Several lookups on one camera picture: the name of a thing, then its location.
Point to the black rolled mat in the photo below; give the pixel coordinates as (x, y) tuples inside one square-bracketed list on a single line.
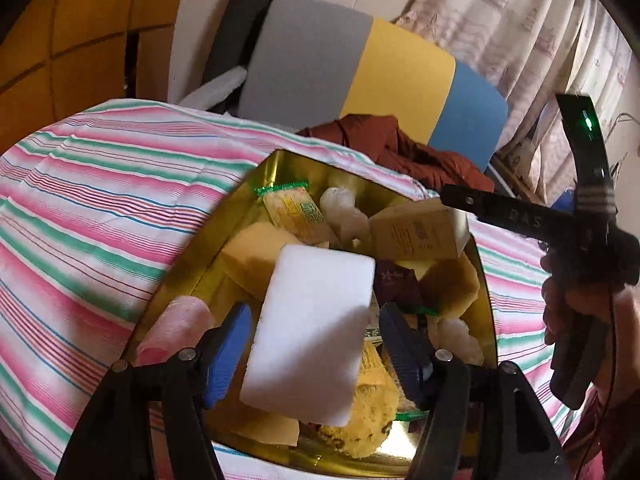
[(235, 37)]

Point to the blue round object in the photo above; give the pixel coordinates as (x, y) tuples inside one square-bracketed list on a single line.
[(565, 202)]

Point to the cracker biscuit packet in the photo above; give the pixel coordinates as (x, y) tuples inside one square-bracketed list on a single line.
[(291, 207)]

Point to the yellow sponge block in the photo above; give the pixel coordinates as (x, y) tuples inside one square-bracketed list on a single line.
[(250, 256), (446, 288)]

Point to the grey yellow blue chair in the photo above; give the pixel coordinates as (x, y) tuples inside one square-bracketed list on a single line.
[(315, 62)]

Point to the white plastic bag ball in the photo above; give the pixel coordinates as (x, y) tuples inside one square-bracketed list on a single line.
[(338, 205)]

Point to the wooden wardrobe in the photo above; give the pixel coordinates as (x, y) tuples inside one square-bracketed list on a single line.
[(59, 57)]

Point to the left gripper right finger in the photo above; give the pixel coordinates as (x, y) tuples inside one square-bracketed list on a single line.
[(517, 440)]

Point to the patterned beige curtain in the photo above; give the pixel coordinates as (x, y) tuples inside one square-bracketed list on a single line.
[(531, 50)]

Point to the white rectangular sponge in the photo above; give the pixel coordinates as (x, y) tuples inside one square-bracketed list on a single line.
[(306, 353)]

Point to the dark red jacket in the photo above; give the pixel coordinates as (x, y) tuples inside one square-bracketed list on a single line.
[(383, 141)]

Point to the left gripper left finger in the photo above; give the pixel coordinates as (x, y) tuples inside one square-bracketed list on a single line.
[(113, 438)]

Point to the striped pink green tablecloth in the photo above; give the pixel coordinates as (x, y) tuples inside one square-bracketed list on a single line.
[(94, 210)]

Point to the purple snack packet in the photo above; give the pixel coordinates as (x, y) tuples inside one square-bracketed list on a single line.
[(395, 284)]

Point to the yellow patterned snack bag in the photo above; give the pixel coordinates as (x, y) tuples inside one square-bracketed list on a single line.
[(373, 412)]

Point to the person's right hand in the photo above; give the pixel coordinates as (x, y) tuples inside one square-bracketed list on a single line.
[(618, 377)]

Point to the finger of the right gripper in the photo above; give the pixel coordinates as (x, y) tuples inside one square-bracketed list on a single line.
[(485, 205)]

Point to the cream cardboard box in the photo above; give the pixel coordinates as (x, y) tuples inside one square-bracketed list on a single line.
[(416, 231)]

